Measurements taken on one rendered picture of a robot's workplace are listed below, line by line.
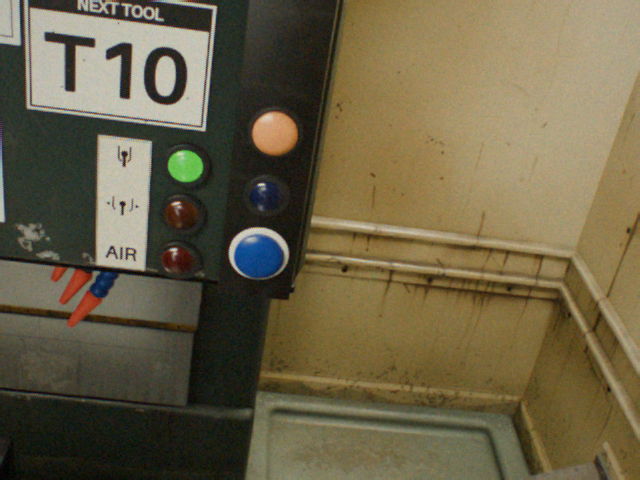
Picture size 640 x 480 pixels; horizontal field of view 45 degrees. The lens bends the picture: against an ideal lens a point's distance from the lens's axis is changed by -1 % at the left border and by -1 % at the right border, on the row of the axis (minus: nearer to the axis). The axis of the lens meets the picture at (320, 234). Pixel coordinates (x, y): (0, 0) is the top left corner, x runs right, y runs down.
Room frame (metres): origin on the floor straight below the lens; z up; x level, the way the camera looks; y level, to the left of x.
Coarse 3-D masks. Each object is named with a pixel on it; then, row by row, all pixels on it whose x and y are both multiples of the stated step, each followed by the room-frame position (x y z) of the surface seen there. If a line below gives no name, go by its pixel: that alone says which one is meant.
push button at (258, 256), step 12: (240, 240) 0.41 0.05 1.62; (252, 240) 0.40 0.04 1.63; (264, 240) 0.41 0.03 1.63; (276, 240) 0.41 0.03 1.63; (240, 252) 0.40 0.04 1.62; (252, 252) 0.40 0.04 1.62; (264, 252) 0.40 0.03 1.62; (276, 252) 0.41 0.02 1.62; (240, 264) 0.40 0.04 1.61; (252, 264) 0.40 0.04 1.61; (264, 264) 0.40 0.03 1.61; (276, 264) 0.41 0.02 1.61; (252, 276) 0.40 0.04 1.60; (264, 276) 0.41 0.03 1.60
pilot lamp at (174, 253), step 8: (176, 248) 0.40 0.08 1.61; (168, 256) 0.40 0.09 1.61; (176, 256) 0.40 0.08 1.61; (184, 256) 0.40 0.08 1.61; (192, 256) 0.40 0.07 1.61; (168, 264) 0.40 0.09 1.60; (176, 264) 0.40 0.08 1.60; (184, 264) 0.40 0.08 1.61; (192, 264) 0.40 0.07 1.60; (176, 272) 0.40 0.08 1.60; (184, 272) 0.40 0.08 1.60
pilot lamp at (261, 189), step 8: (264, 184) 0.41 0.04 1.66; (272, 184) 0.41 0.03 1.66; (256, 192) 0.41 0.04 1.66; (264, 192) 0.41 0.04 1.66; (272, 192) 0.41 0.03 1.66; (280, 192) 0.41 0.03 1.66; (256, 200) 0.41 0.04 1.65; (264, 200) 0.41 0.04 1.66; (272, 200) 0.41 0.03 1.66; (280, 200) 0.41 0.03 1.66; (256, 208) 0.41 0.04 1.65; (264, 208) 0.41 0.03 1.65; (272, 208) 0.41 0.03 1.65
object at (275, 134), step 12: (264, 120) 0.41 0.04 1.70; (276, 120) 0.41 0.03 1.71; (288, 120) 0.41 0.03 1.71; (252, 132) 0.41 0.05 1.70; (264, 132) 0.40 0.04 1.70; (276, 132) 0.40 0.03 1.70; (288, 132) 0.41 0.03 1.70; (264, 144) 0.40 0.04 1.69; (276, 144) 0.40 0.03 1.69; (288, 144) 0.41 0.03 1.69
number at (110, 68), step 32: (96, 32) 0.40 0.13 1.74; (128, 32) 0.40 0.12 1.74; (96, 64) 0.40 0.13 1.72; (128, 64) 0.40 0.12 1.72; (160, 64) 0.40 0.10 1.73; (192, 64) 0.41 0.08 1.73; (96, 96) 0.40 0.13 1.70; (128, 96) 0.40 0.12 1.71; (160, 96) 0.40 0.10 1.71; (192, 96) 0.41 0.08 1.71
